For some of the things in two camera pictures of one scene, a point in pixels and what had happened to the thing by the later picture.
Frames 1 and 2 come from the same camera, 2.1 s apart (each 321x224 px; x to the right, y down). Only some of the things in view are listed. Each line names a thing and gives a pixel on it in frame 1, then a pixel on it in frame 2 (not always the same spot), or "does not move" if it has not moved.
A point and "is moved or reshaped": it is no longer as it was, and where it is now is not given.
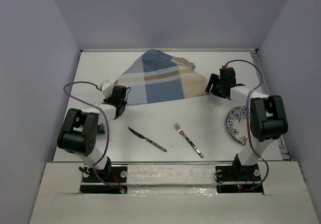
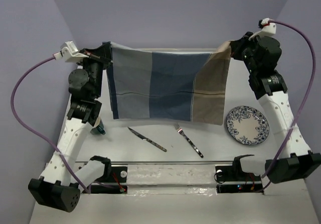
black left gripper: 106,100 to 102,55
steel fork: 180,130 does not move
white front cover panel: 171,175 does not move
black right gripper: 213,79 to 239,44
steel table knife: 145,138 does not move
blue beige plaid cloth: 156,77 is moved or reshaped
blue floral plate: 236,121 does not move
